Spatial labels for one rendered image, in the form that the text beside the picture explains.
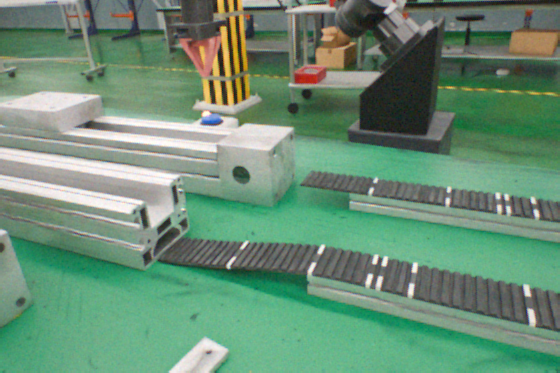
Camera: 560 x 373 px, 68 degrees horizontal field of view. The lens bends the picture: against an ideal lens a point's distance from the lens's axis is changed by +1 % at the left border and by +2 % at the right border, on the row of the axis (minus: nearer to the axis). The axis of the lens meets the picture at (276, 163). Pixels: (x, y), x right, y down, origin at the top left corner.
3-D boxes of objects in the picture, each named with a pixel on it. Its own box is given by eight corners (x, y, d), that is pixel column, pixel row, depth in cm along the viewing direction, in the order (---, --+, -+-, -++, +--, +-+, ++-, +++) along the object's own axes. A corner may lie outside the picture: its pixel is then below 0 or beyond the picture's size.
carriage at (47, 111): (108, 127, 84) (100, 95, 82) (64, 147, 75) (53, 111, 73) (51, 121, 91) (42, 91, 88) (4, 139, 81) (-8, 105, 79)
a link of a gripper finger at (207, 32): (175, 81, 77) (167, 28, 73) (197, 73, 83) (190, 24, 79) (207, 83, 74) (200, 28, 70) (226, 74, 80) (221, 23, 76)
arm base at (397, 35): (435, 23, 89) (394, 60, 97) (409, -4, 89) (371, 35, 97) (424, 34, 83) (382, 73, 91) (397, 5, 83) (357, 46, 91)
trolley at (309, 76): (400, 100, 388) (408, -18, 346) (397, 118, 340) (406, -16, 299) (293, 97, 418) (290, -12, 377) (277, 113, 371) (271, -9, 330)
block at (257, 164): (301, 173, 73) (299, 123, 69) (273, 207, 63) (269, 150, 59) (255, 167, 76) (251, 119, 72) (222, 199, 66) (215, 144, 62)
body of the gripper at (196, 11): (168, 36, 73) (161, -10, 70) (200, 29, 82) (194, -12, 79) (199, 36, 71) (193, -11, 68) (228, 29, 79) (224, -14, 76)
